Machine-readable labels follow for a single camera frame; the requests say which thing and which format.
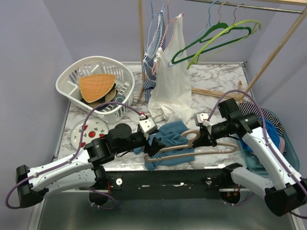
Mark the watermelon pattern plate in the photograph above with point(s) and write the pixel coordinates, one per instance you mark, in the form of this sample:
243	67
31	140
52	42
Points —
94	128

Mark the lime green hanger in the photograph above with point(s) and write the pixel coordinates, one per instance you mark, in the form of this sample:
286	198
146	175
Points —
252	26

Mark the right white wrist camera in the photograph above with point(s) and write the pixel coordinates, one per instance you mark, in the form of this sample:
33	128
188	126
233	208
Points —
202	119

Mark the blue striped garment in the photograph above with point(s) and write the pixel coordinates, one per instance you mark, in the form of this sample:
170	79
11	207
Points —
150	54

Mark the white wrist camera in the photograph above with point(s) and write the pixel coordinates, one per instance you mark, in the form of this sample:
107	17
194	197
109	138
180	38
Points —
148	125
202	119

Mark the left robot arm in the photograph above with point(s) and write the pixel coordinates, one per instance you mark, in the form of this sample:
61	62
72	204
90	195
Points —
84	168

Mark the wooden clothes rack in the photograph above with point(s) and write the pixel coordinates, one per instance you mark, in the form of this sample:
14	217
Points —
287	36

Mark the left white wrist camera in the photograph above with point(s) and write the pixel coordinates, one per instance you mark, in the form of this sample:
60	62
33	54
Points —
148	125

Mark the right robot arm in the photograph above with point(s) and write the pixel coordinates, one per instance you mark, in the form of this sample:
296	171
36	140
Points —
285	189

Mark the teal blue tank top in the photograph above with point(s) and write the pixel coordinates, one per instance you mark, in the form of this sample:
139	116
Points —
170	135

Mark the dark plates in basket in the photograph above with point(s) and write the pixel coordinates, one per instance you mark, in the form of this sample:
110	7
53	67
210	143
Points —
112	96

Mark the dark green plastic hanger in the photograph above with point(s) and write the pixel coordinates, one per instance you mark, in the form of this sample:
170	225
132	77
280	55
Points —
211	31

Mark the bright blue garment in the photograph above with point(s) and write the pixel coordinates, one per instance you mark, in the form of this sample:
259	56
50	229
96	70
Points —
273	134

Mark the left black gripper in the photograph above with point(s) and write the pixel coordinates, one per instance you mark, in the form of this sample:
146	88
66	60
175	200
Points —
156	146

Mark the black white striped garment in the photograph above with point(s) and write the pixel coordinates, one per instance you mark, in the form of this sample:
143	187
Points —
247	108

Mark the white plastic laundry basket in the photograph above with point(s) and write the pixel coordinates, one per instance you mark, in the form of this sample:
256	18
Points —
67	84

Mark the light blue plastic hanger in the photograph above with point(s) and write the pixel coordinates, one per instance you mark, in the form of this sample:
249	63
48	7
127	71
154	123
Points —
204	31

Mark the pink wire hanger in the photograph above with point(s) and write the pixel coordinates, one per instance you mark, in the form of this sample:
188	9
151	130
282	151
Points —
169	21

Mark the teal plastic bin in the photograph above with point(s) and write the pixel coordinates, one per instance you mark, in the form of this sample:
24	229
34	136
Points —
253	164

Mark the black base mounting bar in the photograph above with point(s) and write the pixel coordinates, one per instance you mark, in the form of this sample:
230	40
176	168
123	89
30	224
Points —
164	184

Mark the orange woven mat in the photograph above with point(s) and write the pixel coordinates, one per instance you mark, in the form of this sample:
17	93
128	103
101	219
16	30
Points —
94	87

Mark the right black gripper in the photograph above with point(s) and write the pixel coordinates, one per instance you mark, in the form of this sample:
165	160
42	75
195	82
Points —
205	139

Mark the pink garment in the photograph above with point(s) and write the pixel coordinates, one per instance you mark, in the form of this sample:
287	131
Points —
282	145

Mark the beige wooden hanger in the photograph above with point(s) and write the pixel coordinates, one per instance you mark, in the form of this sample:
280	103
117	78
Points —
197	134

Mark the white tank top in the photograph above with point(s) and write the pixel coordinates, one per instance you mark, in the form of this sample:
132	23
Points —
171	99

